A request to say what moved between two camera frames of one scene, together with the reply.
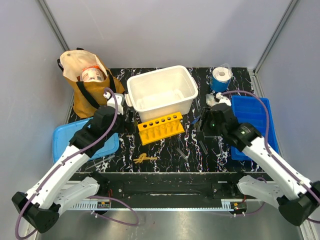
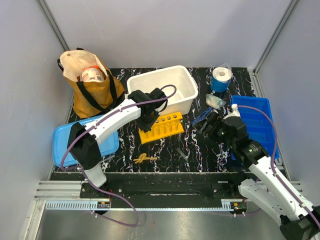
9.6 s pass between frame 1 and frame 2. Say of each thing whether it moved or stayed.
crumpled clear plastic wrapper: stayed
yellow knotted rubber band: stayed
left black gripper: moved
